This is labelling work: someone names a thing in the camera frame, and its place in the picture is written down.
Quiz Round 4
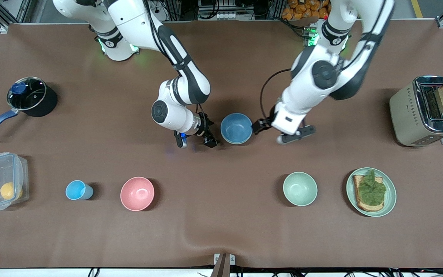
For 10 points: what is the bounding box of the blue bowl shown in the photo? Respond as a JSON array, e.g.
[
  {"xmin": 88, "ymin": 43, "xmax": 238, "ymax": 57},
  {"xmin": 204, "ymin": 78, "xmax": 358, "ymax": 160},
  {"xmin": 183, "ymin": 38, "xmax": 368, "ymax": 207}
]
[{"xmin": 220, "ymin": 113, "xmax": 253, "ymax": 145}]

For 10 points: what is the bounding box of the pale green bowl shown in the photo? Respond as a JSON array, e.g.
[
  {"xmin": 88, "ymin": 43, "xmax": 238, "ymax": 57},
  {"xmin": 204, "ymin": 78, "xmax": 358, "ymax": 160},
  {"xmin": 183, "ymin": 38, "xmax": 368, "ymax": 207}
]
[{"xmin": 283, "ymin": 172, "xmax": 318, "ymax": 207}]

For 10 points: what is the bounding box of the pink bowl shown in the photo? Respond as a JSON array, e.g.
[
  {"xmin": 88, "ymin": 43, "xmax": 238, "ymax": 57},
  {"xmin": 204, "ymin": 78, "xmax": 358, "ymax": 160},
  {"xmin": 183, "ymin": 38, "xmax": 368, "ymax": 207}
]
[{"xmin": 120, "ymin": 177, "xmax": 155, "ymax": 212}]

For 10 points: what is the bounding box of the brown table cover mat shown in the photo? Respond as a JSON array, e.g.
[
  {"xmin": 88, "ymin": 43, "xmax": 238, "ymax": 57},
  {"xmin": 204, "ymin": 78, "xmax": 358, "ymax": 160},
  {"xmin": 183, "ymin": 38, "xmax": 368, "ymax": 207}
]
[{"xmin": 0, "ymin": 20, "xmax": 443, "ymax": 270}]

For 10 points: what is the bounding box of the orange food items pile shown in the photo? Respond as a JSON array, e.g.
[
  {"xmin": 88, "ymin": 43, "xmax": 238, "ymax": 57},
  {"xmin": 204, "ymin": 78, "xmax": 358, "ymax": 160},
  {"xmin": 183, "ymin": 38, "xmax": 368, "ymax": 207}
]
[{"xmin": 282, "ymin": 0, "xmax": 331, "ymax": 20}]

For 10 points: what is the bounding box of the green lettuce leaf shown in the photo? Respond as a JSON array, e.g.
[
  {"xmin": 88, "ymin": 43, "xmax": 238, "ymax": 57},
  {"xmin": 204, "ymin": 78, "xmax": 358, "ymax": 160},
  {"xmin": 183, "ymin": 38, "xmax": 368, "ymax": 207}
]
[{"xmin": 357, "ymin": 170, "xmax": 387, "ymax": 206}]

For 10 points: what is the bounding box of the beige chrome toaster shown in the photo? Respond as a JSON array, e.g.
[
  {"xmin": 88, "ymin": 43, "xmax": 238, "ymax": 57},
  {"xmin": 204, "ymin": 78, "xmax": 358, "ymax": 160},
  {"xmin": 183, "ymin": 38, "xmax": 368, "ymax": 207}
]
[{"xmin": 389, "ymin": 75, "xmax": 443, "ymax": 147}]

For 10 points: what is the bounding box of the square toast bread slice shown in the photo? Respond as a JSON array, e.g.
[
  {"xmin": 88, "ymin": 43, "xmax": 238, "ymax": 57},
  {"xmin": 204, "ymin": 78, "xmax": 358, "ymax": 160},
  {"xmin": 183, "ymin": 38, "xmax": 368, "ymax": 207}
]
[{"xmin": 353, "ymin": 175, "xmax": 384, "ymax": 212}]

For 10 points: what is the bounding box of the pale green plate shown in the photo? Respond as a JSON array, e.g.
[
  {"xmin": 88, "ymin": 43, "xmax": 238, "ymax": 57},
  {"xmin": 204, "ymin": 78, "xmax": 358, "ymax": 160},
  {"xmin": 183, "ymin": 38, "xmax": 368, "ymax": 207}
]
[{"xmin": 346, "ymin": 168, "xmax": 397, "ymax": 218}]

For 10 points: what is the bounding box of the blue cup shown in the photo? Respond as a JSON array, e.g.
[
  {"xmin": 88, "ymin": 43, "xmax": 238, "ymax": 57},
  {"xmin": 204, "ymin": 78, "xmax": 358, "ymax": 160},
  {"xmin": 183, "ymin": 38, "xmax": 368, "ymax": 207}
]
[{"xmin": 65, "ymin": 180, "xmax": 94, "ymax": 201}]

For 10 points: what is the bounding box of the glass lid blue knob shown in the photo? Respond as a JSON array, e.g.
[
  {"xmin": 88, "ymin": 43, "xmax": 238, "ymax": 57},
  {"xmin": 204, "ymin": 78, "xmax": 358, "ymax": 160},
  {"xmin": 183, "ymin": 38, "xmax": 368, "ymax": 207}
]
[{"xmin": 7, "ymin": 77, "xmax": 47, "ymax": 111}]

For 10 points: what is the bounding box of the yellow lemon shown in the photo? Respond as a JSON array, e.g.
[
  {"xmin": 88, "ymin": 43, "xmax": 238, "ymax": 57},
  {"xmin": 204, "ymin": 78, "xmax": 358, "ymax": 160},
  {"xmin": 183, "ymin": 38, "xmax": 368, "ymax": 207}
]
[{"xmin": 0, "ymin": 182, "xmax": 23, "ymax": 200}]

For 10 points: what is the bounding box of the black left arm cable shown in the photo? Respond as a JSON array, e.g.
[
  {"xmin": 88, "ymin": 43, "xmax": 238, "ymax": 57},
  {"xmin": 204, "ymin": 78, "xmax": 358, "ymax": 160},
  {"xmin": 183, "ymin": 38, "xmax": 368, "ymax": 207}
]
[{"xmin": 260, "ymin": 0, "xmax": 387, "ymax": 123}]

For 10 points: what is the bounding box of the metal table clamp bracket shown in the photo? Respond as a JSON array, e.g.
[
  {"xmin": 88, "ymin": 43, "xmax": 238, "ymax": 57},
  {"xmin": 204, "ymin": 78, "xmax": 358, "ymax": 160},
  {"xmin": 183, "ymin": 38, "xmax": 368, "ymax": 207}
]
[{"xmin": 214, "ymin": 253, "xmax": 235, "ymax": 277}]

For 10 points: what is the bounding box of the black saucepan blue handle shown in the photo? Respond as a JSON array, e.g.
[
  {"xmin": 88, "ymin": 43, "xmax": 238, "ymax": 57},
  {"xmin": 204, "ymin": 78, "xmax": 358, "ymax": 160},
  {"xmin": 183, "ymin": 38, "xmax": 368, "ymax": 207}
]
[{"xmin": 0, "ymin": 77, "xmax": 58, "ymax": 140}]

